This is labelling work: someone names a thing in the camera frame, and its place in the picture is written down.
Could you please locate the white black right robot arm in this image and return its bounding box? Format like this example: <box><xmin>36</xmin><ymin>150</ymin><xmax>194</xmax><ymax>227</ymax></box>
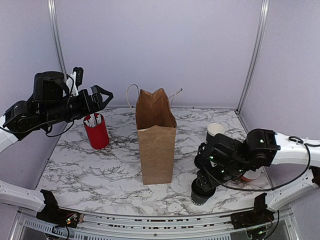
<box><xmin>191</xmin><ymin>128</ymin><xmax>320</xmax><ymax>229</ymax></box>

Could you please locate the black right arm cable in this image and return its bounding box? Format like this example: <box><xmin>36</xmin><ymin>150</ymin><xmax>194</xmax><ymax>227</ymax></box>
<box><xmin>199</xmin><ymin>136</ymin><xmax>312</xmax><ymax>193</ymax></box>

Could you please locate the black paper coffee cup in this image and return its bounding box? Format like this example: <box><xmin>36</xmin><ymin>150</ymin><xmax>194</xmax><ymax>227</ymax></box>
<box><xmin>206</xmin><ymin>123</ymin><xmax>225</xmax><ymax>138</ymax></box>
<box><xmin>190</xmin><ymin>185</ymin><xmax>216</xmax><ymax>206</ymax></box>

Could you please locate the aluminium frame post left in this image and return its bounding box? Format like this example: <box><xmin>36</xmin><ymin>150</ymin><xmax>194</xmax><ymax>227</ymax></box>
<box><xmin>47</xmin><ymin>0</ymin><xmax>67</xmax><ymax>75</ymax></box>

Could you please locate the brown cardboard box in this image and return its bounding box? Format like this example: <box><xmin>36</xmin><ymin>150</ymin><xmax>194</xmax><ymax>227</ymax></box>
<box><xmin>126</xmin><ymin>84</ymin><xmax>177</xmax><ymax>185</ymax></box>

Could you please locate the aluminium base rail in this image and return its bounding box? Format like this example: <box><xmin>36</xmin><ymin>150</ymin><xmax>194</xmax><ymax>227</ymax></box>
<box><xmin>8</xmin><ymin>207</ymin><xmax>301</xmax><ymax>240</ymax></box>

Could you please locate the orange white bowl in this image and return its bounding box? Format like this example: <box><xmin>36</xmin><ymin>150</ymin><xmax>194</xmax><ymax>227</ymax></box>
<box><xmin>241</xmin><ymin>168</ymin><xmax>261</xmax><ymax>182</ymax></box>

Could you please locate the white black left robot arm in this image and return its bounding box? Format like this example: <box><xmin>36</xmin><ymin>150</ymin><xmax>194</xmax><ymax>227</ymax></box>
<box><xmin>0</xmin><ymin>86</ymin><xmax>66</xmax><ymax>240</ymax></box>

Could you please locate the aluminium frame post right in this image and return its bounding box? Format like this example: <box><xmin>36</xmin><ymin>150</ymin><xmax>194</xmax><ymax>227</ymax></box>
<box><xmin>236</xmin><ymin>0</ymin><xmax>270</xmax><ymax>115</ymax></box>

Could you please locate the red cylindrical container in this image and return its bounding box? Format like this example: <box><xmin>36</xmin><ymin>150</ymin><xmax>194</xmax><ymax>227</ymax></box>
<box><xmin>83</xmin><ymin>114</ymin><xmax>110</xmax><ymax>150</ymax></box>

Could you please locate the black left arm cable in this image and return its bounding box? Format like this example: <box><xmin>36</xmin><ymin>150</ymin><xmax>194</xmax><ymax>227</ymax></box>
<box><xmin>0</xmin><ymin>74</ymin><xmax>78</xmax><ymax>138</ymax></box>

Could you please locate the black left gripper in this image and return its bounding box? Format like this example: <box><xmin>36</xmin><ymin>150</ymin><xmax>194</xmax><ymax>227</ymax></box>
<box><xmin>41</xmin><ymin>84</ymin><xmax>113</xmax><ymax>127</ymax></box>

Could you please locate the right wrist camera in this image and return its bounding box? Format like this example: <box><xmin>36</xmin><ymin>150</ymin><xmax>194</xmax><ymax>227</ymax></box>
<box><xmin>194</xmin><ymin>133</ymin><xmax>247</xmax><ymax>182</ymax></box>

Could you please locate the aluminium frame post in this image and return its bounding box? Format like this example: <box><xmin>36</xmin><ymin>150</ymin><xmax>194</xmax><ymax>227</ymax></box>
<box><xmin>236</xmin><ymin>0</ymin><xmax>270</xmax><ymax>115</ymax></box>
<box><xmin>47</xmin><ymin>0</ymin><xmax>67</xmax><ymax>75</ymax></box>

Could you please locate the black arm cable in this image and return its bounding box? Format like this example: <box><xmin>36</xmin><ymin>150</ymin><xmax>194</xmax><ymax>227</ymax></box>
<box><xmin>0</xmin><ymin>74</ymin><xmax>78</xmax><ymax>138</ymax></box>
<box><xmin>199</xmin><ymin>136</ymin><xmax>312</xmax><ymax>193</ymax></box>

